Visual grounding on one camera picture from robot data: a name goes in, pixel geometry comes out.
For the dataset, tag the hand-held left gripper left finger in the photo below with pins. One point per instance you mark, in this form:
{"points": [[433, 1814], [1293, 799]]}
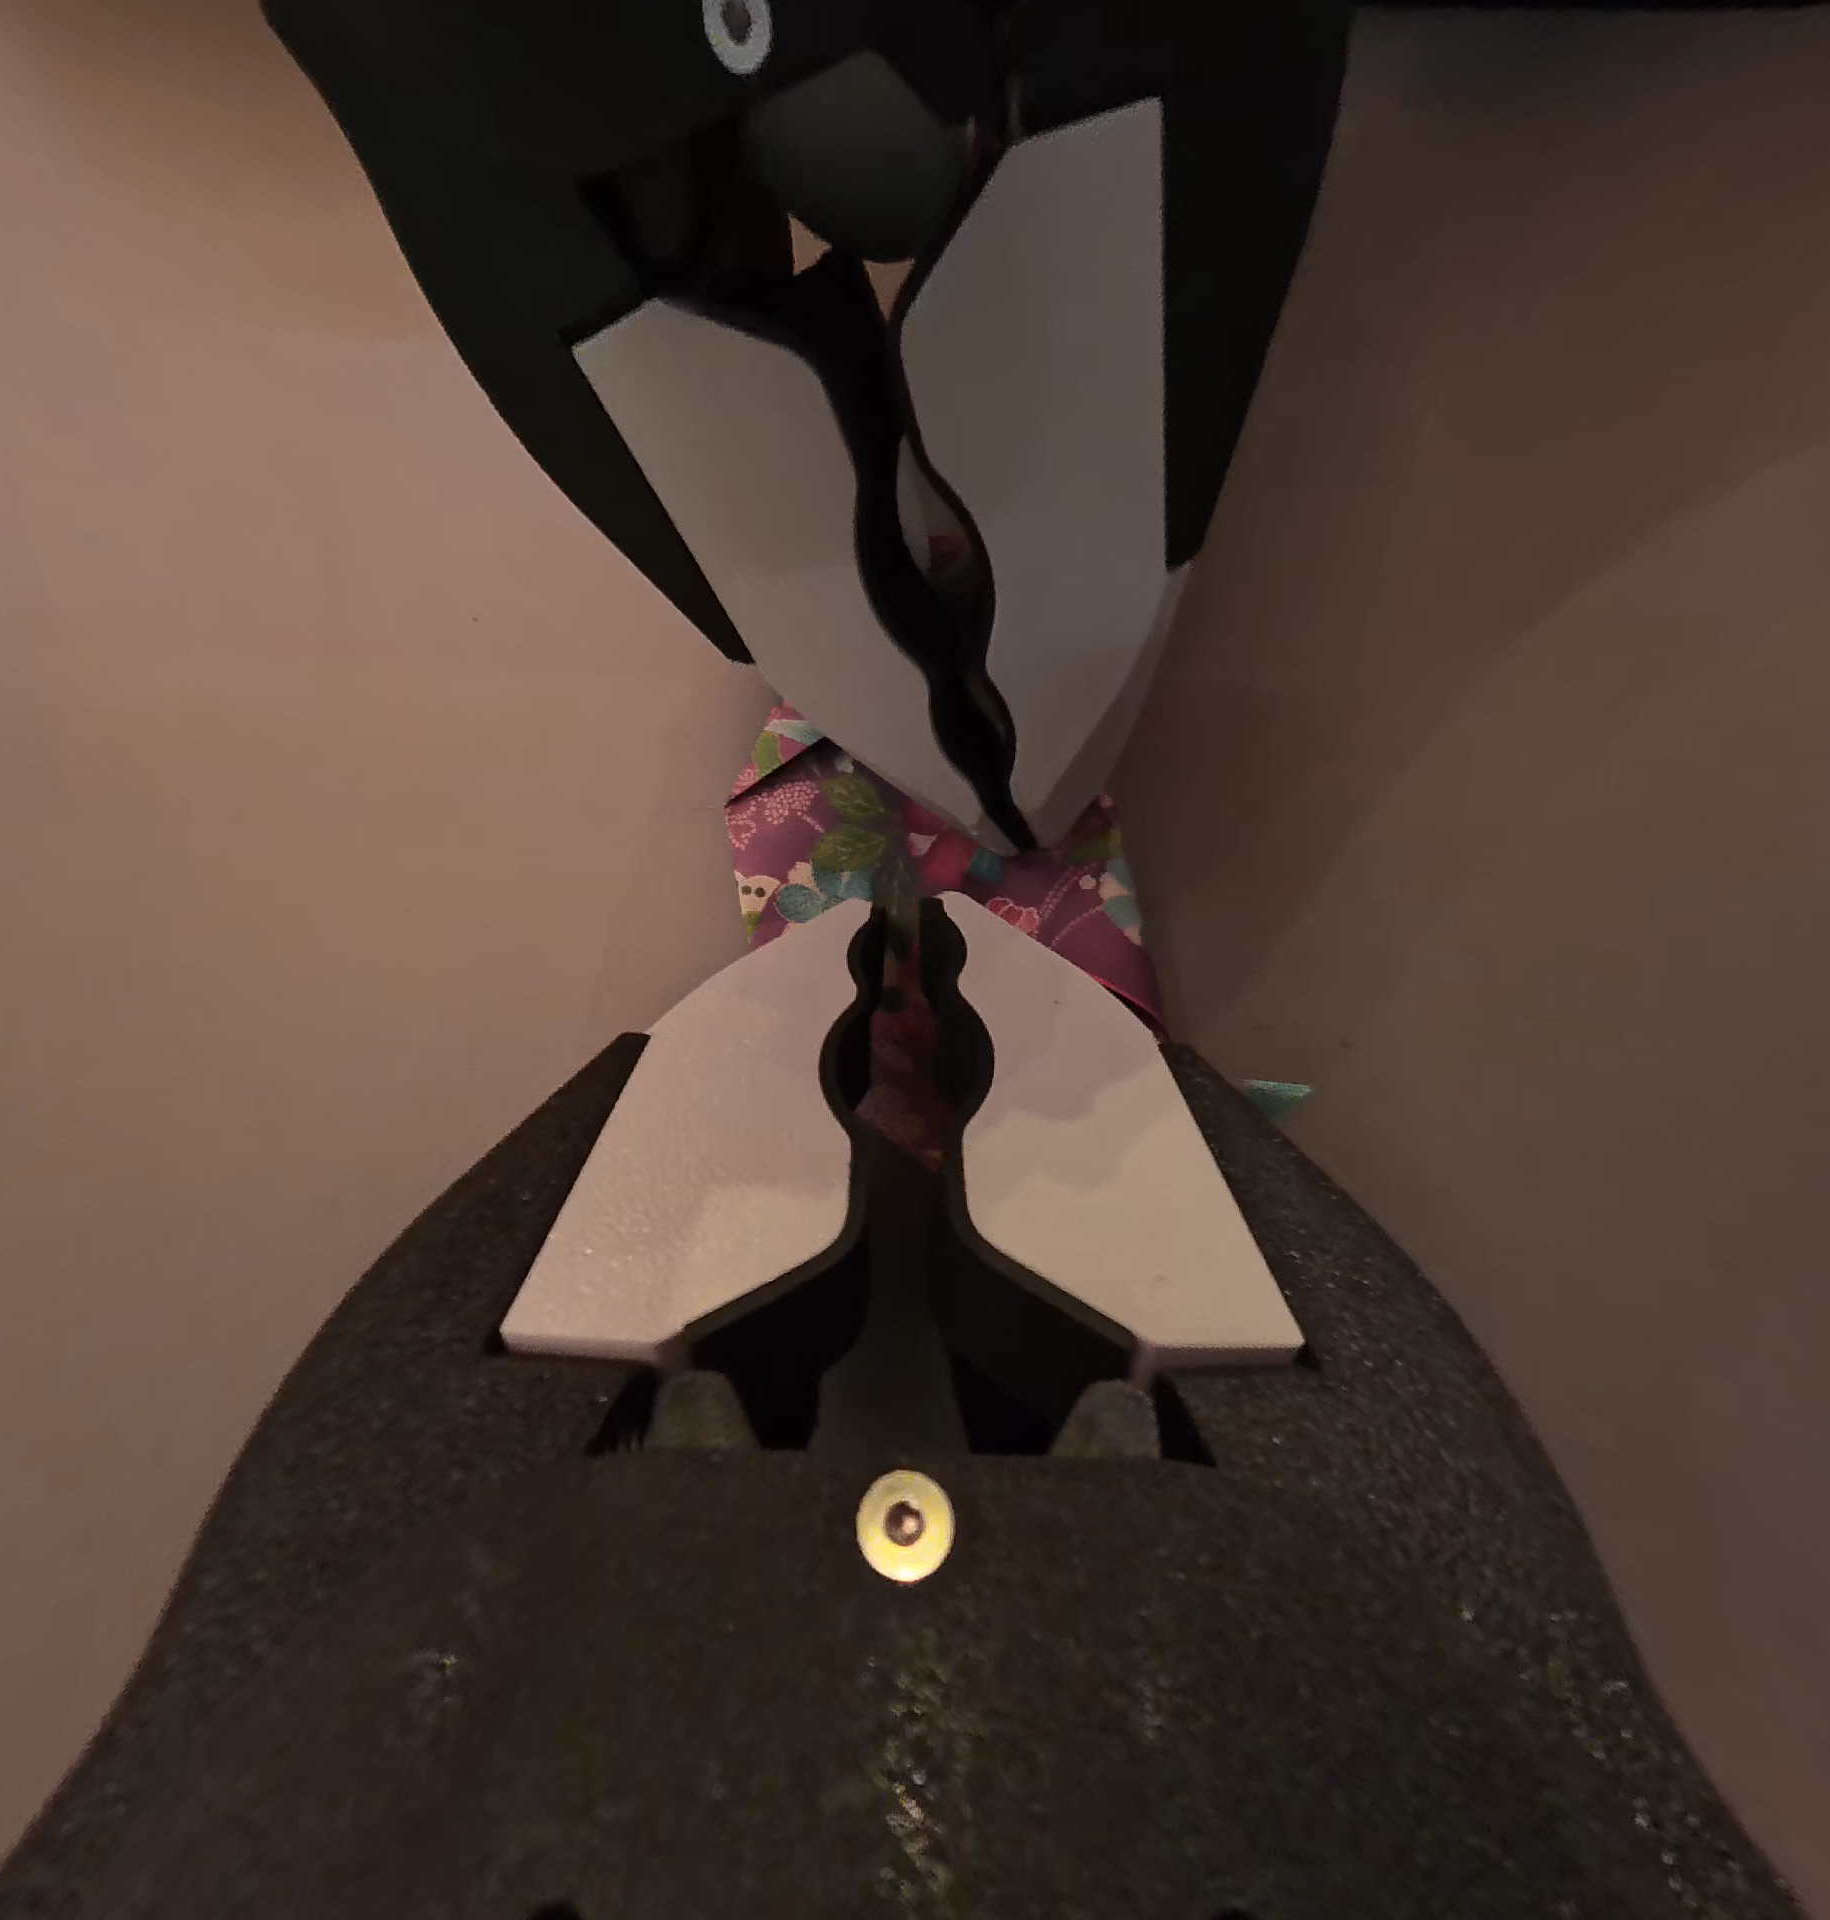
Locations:
{"points": [[705, 1186]]}

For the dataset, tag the purple floral origami paper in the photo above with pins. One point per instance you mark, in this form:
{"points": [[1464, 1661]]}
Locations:
{"points": [[810, 841]]}

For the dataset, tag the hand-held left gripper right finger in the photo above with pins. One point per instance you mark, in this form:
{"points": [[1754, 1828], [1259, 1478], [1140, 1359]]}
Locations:
{"points": [[1110, 1201]]}

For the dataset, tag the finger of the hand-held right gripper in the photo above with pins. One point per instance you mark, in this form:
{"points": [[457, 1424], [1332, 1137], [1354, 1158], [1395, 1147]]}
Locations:
{"points": [[752, 481], [1080, 450]]}

